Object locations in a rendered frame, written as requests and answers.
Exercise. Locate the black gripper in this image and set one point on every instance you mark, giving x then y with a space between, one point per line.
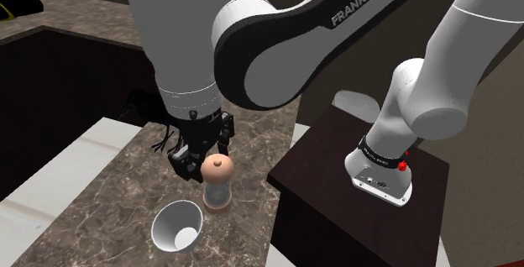
200 133

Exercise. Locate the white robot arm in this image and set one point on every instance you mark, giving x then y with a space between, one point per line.
184 45

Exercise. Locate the wooden pepper grinder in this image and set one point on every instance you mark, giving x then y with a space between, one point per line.
217 176

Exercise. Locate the black bird figure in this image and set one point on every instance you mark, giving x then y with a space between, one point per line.
143 108

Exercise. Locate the white cup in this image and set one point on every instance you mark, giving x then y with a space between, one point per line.
172 225

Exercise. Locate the dark robot stand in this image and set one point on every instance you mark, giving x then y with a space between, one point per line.
327 200

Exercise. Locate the black and yellow object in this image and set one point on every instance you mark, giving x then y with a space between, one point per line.
18 4

